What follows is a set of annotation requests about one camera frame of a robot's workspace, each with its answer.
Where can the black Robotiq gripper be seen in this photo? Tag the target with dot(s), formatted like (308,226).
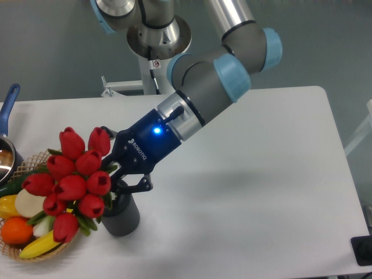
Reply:
(138,149)

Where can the red tulip bouquet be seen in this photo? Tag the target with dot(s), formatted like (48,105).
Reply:
(74,183)

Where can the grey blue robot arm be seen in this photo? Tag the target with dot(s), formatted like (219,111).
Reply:
(203,86)

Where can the dark grey ribbed vase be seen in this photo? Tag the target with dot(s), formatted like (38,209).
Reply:
(123,218)

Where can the woven wicker basket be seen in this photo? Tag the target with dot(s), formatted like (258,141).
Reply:
(13,251)

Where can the green bok choy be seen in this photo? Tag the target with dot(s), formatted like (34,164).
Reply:
(43,227)

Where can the beige round bun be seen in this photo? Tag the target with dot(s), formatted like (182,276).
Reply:
(28,205)

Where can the green cucumber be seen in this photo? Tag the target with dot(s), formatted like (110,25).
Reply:
(14,186)

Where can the yellow banana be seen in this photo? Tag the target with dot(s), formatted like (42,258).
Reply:
(39,247)

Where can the yellow bell pepper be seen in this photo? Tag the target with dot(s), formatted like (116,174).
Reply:
(7,207)

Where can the orange fruit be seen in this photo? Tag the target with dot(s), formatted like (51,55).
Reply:
(16,230)

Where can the black device at edge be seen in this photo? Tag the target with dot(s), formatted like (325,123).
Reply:
(362,249)

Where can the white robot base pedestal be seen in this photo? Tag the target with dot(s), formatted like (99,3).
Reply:
(145,78)

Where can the blue handled saucepan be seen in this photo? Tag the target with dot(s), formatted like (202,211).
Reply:
(10,158)

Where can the white frame at right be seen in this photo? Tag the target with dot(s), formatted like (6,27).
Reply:
(360,133)

